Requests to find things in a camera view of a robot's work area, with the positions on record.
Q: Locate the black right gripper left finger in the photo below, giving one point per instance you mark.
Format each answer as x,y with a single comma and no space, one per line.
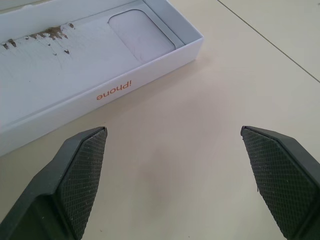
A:
75,180

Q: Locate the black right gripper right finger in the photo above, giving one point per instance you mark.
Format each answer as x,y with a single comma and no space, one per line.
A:
282,175

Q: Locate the white orange iPhone box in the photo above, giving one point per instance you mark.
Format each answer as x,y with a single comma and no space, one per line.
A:
75,65

